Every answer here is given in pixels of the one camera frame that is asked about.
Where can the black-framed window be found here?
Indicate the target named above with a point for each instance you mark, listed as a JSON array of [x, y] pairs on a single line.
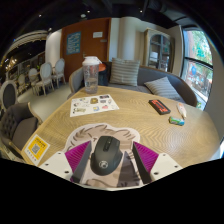
[[198, 63]]

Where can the black computer mouse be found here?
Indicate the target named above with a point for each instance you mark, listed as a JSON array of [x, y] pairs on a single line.
[[106, 155]]

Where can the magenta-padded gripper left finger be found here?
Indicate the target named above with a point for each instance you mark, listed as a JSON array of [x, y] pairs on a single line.
[[56, 164]]

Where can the grey tufted armchair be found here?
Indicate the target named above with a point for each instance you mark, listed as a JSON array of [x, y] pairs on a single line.
[[16, 125]]

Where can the clear shaker bottle white lid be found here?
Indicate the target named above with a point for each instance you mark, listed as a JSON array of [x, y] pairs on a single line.
[[91, 76]]

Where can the striped grey cushion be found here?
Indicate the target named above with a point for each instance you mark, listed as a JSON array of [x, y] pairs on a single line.
[[163, 87]]

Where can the arched glass-door cabinet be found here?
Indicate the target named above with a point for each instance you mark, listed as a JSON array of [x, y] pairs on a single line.
[[159, 50]]

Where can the orange-brown wooden door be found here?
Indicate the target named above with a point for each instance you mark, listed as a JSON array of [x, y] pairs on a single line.
[[91, 46]]

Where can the grey curved sofa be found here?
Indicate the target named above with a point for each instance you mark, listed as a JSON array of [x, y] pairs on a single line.
[[150, 75]]

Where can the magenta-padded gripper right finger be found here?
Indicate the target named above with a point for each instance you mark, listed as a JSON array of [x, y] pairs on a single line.
[[165, 165]]

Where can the striped square cushion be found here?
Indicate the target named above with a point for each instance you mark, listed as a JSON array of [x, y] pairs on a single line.
[[125, 71]]

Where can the grey oval-back chair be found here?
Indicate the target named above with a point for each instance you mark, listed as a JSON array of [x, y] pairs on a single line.
[[8, 95]]

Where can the small green blue pack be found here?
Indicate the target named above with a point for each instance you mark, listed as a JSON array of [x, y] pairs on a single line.
[[176, 120]]

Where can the small white sign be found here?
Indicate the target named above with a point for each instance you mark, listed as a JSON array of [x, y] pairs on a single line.
[[97, 34]]

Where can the cat-shaped mouse pad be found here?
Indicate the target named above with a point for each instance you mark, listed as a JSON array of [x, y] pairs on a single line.
[[100, 130]]

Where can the black and orange bag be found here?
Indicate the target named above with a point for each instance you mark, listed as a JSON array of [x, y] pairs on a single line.
[[104, 76]]

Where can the group of white chairs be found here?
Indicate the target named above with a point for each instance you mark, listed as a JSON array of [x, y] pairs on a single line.
[[45, 75]]

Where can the white sticker sheet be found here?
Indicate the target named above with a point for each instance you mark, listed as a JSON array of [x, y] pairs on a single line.
[[93, 106]]

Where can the blue poster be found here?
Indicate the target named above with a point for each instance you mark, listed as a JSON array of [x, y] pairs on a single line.
[[73, 43]]

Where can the yellow code card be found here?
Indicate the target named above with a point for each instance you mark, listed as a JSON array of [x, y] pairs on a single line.
[[36, 149]]

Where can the black and orange box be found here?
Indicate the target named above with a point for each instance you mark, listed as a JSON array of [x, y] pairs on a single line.
[[159, 106]]

